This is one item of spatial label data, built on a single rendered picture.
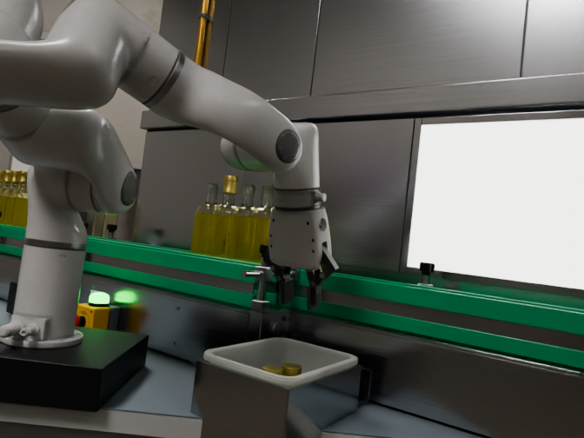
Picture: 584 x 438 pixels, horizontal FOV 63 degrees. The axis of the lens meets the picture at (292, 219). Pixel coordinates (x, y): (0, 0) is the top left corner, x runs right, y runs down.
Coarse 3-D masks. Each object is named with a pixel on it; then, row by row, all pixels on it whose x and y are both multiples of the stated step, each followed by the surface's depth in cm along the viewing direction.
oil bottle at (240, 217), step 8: (240, 208) 111; (248, 208) 110; (232, 216) 111; (240, 216) 110; (248, 216) 109; (232, 224) 111; (240, 224) 110; (248, 224) 109; (232, 232) 111; (240, 232) 110; (232, 240) 111; (240, 240) 109; (232, 248) 110; (240, 248) 109; (232, 256) 110; (240, 256) 109
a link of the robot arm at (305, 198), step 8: (280, 192) 75; (288, 192) 74; (296, 192) 74; (304, 192) 74; (312, 192) 75; (320, 192) 75; (280, 200) 75; (288, 200) 75; (296, 200) 74; (304, 200) 74; (312, 200) 75; (320, 200) 75
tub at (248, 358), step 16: (208, 352) 72; (224, 352) 75; (240, 352) 79; (256, 352) 82; (272, 352) 86; (288, 352) 87; (304, 352) 86; (320, 352) 84; (336, 352) 82; (240, 368) 67; (256, 368) 66; (304, 368) 85; (320, 368) 70; (336, 368) 72; (288, 384) 63
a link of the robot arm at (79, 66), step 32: (96, 0) 53; (64, 32) 50; (96, 32) 51; (128, 32) 55; (0, 64) 49; (32, 64) 49; (64, 64) 49; (96, 64) 50; (128, 64) 56; (160, 64) 58; (0, 96) 52; (32, 96) 52; (64, 96) 52; (96, 96) 52
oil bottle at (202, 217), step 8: (200, 208) 117; (208, 208) 116; (200, 216) 117; (208, 216) 115; (200, 224) 117; (208, 224) 115; (200, 232) 116; (208, 232) 115; (192, 240) 118; (200, 240) 116; (208, 240) 115; (192, 248) 117; (200, 248) 116
